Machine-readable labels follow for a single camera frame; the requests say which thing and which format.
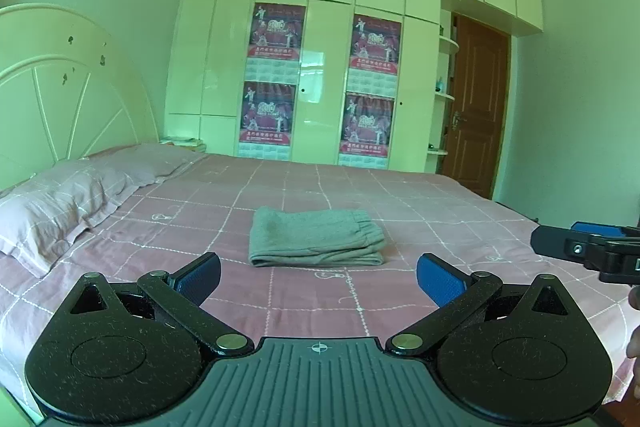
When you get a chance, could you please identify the cream wooden headboard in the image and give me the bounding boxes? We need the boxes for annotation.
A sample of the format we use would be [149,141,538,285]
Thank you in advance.
[0,3,162,196]

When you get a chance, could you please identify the green pants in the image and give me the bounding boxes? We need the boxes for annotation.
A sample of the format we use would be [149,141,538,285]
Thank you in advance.
[248,206,387,268]

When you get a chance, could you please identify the bed with pink checked sheet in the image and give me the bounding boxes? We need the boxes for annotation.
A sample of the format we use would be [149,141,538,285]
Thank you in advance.
[0,144,640,427]

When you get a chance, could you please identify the cream corner shelf unit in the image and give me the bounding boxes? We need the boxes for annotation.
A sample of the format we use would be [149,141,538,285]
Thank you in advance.
[425,0,461,158]

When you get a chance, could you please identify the brown wooden door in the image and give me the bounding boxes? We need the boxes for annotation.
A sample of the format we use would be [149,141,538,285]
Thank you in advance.
[439,11,512,202]

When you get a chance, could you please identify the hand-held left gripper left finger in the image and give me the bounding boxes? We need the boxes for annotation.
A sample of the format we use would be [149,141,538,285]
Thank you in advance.
[66,252,255,356]

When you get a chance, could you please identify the person's right hand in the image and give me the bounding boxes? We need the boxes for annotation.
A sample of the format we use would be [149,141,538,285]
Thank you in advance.
[626,284,640,401]

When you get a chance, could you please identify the pink checked pillow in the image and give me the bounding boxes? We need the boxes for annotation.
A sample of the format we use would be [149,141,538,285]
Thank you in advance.
[0,158,138,279]
[82,143,207,188]

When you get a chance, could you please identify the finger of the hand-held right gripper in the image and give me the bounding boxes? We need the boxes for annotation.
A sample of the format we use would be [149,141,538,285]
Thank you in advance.
[530,225,603,265]
[570,221,640,240]

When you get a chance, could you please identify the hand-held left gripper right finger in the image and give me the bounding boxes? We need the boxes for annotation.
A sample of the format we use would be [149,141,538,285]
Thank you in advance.
[386,253,574,356]

